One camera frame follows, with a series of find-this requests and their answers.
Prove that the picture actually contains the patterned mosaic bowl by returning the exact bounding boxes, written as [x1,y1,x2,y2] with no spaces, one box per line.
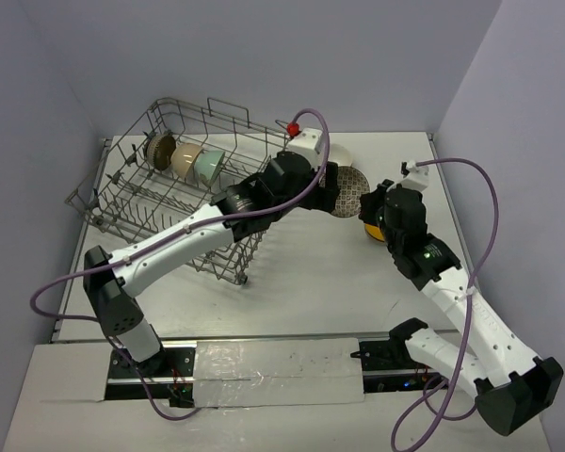
[331,166,371,218]

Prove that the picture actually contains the yellow bowl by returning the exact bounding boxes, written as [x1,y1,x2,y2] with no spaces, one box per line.
[364,224,385,243]

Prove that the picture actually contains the white bowl top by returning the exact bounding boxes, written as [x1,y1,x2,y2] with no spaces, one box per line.
[328,143,353,167]

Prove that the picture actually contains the teal glazed bowl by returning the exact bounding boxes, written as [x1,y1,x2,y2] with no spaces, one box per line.
[194,150,225,187]

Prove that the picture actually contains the plain white bowl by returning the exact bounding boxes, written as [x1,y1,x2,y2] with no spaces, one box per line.
[170,143,202,179]

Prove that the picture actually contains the brown ribbed bowl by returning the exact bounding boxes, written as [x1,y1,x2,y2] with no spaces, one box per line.
[145,134,177,171]

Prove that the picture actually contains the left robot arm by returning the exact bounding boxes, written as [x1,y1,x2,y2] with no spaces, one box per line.
[83,152,340,376]

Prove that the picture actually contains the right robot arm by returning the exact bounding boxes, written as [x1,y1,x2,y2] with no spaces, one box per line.
[359,181,564,436]

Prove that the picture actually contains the white taped cover sheet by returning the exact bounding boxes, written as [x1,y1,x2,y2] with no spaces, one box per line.
[192,338,364,408]

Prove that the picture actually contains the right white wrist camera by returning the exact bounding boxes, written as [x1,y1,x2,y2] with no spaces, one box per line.
[398,160,429,192]

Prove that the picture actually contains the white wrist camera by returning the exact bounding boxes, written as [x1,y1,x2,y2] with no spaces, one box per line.
[286,122,324,170]
[398,160,429,192]

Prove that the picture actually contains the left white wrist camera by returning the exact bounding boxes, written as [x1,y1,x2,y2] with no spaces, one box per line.
[286,122,324,170]

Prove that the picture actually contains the grey wire dish rack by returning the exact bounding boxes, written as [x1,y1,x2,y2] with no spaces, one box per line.
[64,96,304,286]

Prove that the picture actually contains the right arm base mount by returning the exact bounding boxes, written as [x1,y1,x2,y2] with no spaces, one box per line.
[350,318,441,394]

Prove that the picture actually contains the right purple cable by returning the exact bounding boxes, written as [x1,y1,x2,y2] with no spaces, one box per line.
[391,158,499,452]

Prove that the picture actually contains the purple cable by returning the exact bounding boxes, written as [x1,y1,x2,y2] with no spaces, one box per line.
[391,158,499,452]
[30,108,331,420]

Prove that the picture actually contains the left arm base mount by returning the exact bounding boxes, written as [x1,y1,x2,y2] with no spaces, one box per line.
[107,343,197,380]

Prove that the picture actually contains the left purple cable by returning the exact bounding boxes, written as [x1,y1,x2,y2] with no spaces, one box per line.
[30,108,331,420]

